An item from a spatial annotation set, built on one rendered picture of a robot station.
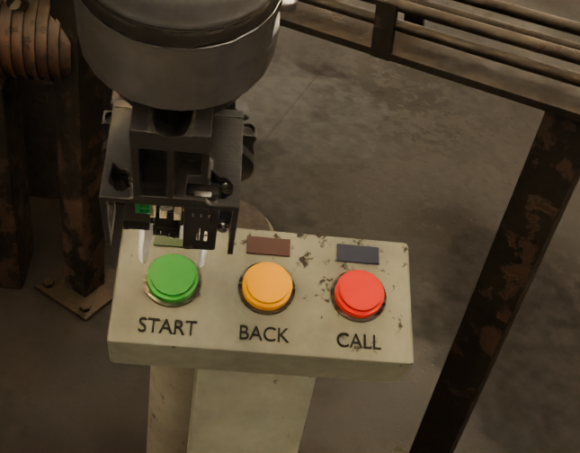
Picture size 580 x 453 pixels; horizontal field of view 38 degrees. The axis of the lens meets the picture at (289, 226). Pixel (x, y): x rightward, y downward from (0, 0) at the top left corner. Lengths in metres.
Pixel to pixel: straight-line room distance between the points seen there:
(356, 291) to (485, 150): 1.38
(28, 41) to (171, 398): 0.53
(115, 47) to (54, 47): 0.84
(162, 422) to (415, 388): 0.55
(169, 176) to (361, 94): 1.73
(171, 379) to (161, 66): 0.63
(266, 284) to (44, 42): 0.62
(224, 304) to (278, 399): 0.11
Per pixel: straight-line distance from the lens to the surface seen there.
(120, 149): 0.44
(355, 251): 0.70
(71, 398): 1.35
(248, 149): 0.50
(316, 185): 1.78
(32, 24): 1.19
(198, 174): 0.43
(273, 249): 0.69
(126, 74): 0.36
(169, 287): 0.66
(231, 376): 0.70
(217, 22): 0.33
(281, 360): 0.67
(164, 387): 0.96
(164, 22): 0.33
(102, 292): 1.49
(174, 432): 1.01
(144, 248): 0.52
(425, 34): 0.84
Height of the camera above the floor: 1.07
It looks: 40 degrees down
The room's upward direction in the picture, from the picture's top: 10 degrees clockwise
